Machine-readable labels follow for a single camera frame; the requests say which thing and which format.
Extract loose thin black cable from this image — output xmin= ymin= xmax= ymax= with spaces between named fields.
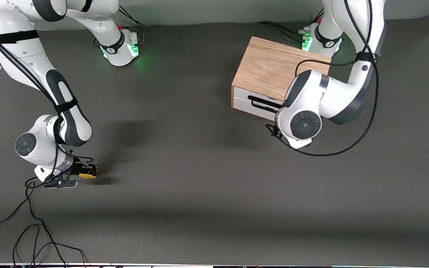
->
xmin=0 ymin=181 xmax=88 ymax=268

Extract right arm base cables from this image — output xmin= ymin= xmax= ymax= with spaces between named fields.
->
xmin=118 ymin=7 xmax=146 ymax=48

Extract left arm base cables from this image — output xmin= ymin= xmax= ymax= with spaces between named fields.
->
xmin=258 ymin=8 xmax=325 ymax=42

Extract wooden drawer cabinet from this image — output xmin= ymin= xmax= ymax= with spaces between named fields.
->
xmin=231 ymin=36 xmax=331 ymax=121

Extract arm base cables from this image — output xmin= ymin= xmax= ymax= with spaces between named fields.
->
xmin=258 ymin=8 xmax=325 ymax=42
xmin=118 ymin=7 xmax=146 ymax=48

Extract white-fronted drawer with black handle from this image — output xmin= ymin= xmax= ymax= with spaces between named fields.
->
xmin=233 ymin=86 xmax=287 ymax=121

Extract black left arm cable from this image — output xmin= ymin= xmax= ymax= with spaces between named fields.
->
xmin=270 ymin=0 xmax=381 ymax=157

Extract grey table cover sheet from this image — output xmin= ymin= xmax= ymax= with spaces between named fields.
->
xmin=0 ymin=14 xmax=429 ymax=265

